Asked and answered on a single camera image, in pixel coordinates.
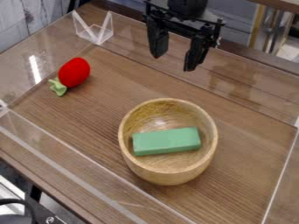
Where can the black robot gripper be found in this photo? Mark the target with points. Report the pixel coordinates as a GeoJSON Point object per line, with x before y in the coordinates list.
{"type": "Point", "coordinates": [187, 18]}

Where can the green rectangular block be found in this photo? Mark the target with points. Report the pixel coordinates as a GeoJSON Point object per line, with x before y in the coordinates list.
{"type": "Point", "coordinates": [166, 141]}

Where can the brown wooden bowl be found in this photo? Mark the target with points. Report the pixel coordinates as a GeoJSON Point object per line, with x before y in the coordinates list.
{"type": "Point", "coordinates": [166, 113]}

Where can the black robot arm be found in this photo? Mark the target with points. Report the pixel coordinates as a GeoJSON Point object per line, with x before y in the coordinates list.
{"type": "Point", "coordinates": [186, 18]}

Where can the red plush strawberry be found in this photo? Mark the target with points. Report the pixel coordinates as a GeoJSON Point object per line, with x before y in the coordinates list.
{"type": "Point", "coordinates": [72, 74]}

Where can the black table leg clamp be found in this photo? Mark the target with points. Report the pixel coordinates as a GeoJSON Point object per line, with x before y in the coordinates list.
{"type": "Point", "coordinates": [22, 208]}

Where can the clear acrylic corner bracket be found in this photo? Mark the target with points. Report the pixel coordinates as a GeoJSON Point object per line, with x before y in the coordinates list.
{"type": "Point", "coordinates": [94, 33]}

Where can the gold metal furniture frame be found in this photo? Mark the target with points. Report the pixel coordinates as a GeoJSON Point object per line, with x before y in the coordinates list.
{"type": "Point", "coordinates": [270, 30]}

